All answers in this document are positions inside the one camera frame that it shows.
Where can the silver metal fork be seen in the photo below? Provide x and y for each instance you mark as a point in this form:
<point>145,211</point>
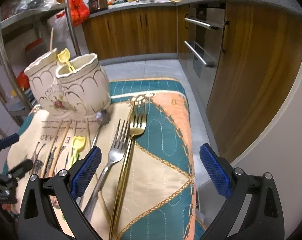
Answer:
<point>115,155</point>

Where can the printed quilted table mat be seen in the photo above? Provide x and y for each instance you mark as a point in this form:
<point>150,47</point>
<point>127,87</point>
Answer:
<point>160,195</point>

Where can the red plastic bag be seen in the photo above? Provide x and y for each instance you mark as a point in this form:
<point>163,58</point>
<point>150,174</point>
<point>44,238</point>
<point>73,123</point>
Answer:
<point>23,81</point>

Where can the dark rice cooker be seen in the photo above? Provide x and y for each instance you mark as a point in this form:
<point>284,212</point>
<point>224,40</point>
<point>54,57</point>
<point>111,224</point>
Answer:
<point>97,5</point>

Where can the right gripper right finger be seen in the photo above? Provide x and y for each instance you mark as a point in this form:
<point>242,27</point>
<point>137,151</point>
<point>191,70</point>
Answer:
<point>218,169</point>

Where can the yellow tulip plastic spoon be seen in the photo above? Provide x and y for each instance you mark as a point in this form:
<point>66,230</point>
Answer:
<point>64,57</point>

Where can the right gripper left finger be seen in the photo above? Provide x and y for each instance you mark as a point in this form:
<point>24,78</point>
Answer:
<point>82,172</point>

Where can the white plastic bag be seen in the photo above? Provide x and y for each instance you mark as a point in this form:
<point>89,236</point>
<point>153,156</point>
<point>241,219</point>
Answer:
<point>62,36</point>

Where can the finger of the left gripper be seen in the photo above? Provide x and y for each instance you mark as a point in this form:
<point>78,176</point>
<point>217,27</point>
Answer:
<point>21,169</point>
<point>8,141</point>

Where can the gold metal fork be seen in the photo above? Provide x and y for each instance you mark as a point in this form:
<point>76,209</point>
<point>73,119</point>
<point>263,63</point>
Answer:
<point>137,125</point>

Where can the white ceramic double utensil holder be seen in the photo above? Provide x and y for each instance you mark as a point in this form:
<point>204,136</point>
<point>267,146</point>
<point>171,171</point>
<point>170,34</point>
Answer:
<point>67,94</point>

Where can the built-in oven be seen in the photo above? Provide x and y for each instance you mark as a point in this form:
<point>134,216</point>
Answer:
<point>205,22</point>

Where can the wooden kitchen cabinets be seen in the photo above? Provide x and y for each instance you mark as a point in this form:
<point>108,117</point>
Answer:
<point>259,61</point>

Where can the yellow tulip plastic fork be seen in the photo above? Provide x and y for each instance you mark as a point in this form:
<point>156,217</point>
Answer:
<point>78,144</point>

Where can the flower-shaped metal spoon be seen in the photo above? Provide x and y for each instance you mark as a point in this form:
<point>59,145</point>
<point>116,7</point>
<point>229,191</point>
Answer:
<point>103,118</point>

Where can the metal shelf rack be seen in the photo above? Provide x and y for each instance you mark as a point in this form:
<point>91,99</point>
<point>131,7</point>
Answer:
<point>15,41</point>

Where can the orange-red hanging plastic bag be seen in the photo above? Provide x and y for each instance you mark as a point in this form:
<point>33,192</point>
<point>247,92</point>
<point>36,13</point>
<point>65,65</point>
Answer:
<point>79,12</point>

